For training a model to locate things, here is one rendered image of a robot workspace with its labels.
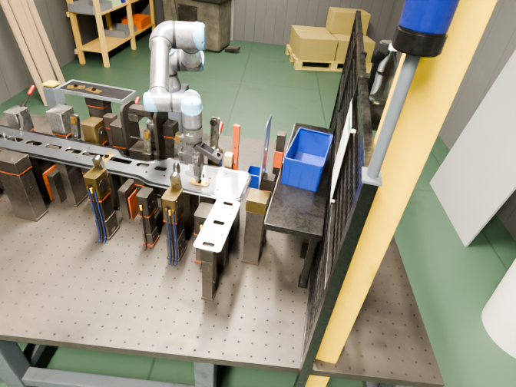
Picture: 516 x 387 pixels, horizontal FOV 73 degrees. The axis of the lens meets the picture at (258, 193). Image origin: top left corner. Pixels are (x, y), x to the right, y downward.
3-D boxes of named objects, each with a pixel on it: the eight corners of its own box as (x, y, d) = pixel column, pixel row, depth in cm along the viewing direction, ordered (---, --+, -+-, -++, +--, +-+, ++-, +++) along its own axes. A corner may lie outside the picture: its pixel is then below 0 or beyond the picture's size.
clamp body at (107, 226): (94, 243, 160) (76, 180, 139) (108, 225, 169) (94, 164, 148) (107, 246, 159) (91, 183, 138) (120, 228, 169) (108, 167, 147)
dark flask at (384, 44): (366, 91, 137) (380, 43, 126) (365, 84, 143) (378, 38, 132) (385, 94, 136) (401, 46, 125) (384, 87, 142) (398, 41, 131)
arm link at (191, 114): (201, 94, 134) (202, 104, 127) (202, 120, 140) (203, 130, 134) (180, 94, 132) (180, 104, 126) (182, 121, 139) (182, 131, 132)
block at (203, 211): (192, 268, 153) (190, 219, 136) (201, 249, 162) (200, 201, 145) (207, 272, 152) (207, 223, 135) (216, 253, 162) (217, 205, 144)
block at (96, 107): (99, 167, 206) (83, 94, 179) (107, 160, 212) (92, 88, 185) (115, 170, 205) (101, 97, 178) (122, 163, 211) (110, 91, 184)
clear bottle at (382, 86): (368, 102, 128) (385, 45, 116) (368, 96, 133) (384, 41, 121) (386, 105, 127) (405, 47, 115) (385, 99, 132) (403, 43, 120)
